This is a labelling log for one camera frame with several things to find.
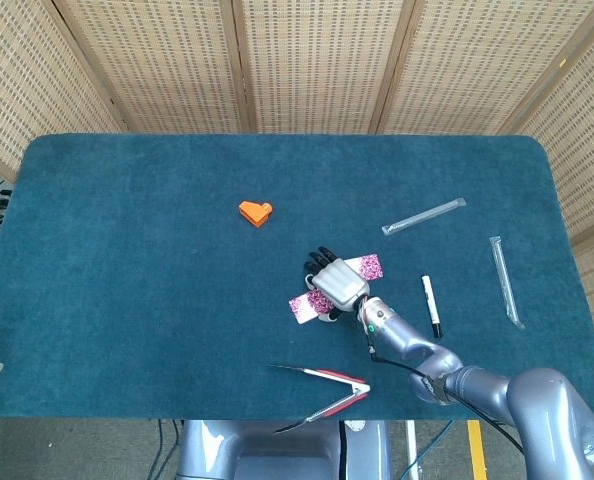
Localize clear wrapped straw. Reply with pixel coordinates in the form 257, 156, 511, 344
488, 235, 527, 331
381, 197, 467, 238

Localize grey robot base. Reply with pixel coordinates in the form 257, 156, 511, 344
175, 419, 394, 480

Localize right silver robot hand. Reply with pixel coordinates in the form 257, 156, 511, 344
303, 245, 371, 324

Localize woven bamboo folding screen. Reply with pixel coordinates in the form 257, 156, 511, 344
0, 0, 594, 381

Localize black arm cable with plug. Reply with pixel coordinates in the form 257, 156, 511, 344
368, 334, 526, 454

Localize pink card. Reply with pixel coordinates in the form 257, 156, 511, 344
344, 253, 384, 281
288, 291, 333, 325

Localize blue floor cable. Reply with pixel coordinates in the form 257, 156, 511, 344
154, 419, 179, 480
399, 419, 456, 480

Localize red-handled metal tongs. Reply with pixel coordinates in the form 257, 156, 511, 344
270, 363, 372, 436

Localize white marker black cap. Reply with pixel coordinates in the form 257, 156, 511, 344
421, 274, 445, 340

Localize orange plastic block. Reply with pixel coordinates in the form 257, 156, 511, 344
237, 200, 274, 229

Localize blue carpet table mat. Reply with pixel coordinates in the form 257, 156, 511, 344
0, 133, 594, 421

